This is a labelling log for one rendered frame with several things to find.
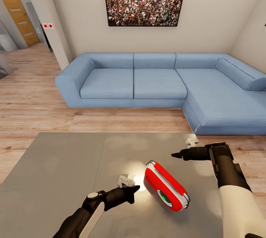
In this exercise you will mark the coffee table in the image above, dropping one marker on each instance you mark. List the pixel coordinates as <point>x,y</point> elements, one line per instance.
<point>60,169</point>

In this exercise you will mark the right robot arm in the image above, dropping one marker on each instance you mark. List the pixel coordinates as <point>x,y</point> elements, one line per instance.
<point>241,214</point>

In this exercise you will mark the radio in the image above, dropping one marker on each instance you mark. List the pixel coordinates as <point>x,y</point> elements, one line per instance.
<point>168,188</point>

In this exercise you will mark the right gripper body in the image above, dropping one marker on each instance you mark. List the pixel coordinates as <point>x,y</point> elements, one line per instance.
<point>191,154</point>

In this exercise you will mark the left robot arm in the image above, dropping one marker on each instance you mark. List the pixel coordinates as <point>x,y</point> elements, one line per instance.
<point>82,222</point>

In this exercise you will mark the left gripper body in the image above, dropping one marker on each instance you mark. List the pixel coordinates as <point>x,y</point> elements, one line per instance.
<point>123,194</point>

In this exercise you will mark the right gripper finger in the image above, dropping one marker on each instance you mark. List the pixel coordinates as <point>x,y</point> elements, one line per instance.
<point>177,155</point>

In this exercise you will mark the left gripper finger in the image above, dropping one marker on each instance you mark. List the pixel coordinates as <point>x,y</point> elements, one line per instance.
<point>136,188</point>

